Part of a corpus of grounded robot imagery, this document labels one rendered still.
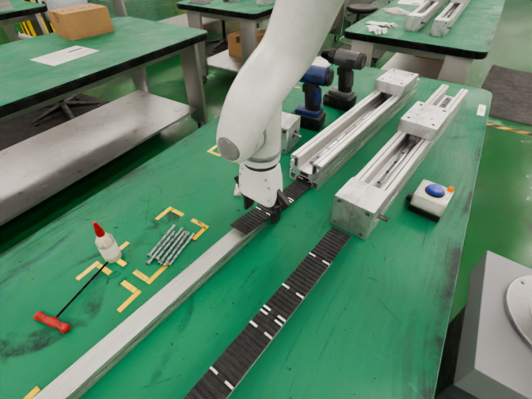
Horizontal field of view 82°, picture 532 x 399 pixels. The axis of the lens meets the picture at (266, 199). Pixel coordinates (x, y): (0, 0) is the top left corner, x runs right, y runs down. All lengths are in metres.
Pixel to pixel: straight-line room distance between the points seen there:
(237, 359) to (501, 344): 0.43
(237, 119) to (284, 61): 0.11
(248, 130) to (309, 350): 0.41
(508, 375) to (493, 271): 0.20
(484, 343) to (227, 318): 0.44
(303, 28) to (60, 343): 0.68
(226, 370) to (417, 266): 0.47
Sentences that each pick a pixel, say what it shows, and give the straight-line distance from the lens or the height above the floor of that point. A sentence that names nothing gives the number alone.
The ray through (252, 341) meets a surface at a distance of 0.59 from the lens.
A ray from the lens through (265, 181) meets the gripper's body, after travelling 0.65.
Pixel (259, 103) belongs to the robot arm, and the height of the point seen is 1.15.
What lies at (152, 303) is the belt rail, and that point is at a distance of 0.66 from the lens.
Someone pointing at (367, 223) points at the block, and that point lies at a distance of 0.75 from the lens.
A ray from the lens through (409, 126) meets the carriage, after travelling 1.06.
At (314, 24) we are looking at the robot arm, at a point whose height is 1.25.
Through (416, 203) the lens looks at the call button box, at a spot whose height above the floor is 0.81.
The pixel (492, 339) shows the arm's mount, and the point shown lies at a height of 0.85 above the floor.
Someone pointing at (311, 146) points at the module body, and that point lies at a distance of 0.93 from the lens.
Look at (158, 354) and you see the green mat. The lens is 0.65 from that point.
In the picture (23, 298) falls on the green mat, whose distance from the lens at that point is 0.83.
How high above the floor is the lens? 1.36
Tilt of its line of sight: 42 degrees down
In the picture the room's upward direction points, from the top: straight up
